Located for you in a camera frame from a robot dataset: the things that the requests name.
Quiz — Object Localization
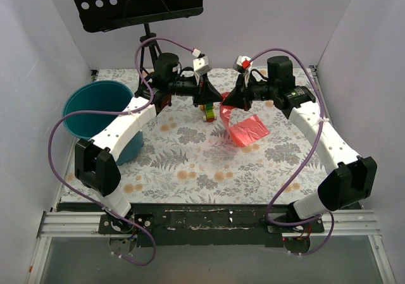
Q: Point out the red plastic trash bag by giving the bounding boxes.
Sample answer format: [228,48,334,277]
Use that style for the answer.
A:
[219,103,270,147]

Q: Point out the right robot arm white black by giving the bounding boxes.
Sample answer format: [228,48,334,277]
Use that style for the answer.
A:
[223,56,377,232]

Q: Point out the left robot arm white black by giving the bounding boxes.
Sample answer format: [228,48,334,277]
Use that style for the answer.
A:
[75,51,222,233]

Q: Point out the teal plastic trash bin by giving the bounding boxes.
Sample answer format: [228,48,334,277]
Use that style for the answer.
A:
[61,80,144,166]

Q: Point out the colourful toy brick car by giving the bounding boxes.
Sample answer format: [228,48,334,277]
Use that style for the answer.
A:
[199,103,217,122]

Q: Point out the black music stand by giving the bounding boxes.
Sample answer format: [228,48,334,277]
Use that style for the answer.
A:
[65,0,204,85]

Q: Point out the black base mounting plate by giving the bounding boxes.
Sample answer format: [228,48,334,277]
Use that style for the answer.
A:
[98,204,297,247]

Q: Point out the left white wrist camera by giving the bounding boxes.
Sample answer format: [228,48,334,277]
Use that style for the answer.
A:
[192,48,212,83]

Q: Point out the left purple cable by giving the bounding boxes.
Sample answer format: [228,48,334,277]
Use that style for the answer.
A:
[47,37,203,266]

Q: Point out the purple cable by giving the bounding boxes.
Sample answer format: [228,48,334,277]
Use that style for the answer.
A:
[47,37,203,266]
[249,47,335,256]

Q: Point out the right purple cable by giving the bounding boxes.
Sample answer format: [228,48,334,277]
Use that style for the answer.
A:
[249,47,335,256]

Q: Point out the aluminium frame rail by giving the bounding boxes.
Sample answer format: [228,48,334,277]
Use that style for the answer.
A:
[28,204,395,283]

